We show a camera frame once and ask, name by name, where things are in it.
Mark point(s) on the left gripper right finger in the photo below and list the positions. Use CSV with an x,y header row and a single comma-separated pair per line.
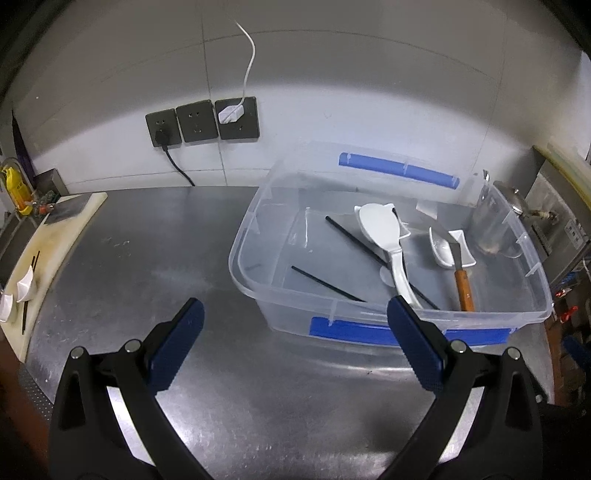
x,y
505,440

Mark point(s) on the clear plastic storage bin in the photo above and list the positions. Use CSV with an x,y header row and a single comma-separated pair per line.
x,y
336,231

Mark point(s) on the stainless steel appliance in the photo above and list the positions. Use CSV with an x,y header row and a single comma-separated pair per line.
x,y
558,219

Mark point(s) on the small white dishes on board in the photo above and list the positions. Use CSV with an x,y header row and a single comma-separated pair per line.
x,y
24,291

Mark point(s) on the yellow bottle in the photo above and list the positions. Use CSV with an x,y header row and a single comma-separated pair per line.
x,y
17,186

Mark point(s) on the steel scraper wooden handle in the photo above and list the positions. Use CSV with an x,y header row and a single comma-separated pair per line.
x,y
460,273

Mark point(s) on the white cutting board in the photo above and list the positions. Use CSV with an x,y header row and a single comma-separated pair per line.
x,y
46,251

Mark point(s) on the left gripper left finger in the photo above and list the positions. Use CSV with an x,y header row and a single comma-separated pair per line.
x,y
85,439

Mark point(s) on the black chopstick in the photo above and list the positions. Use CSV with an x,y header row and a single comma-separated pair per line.
x,y
377,257
326,284

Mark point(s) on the white plastic rice spoon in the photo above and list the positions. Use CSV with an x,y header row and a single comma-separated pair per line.
x,y
380,226

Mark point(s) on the black wall socket panel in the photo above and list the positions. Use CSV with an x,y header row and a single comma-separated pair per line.
x,y
203,121

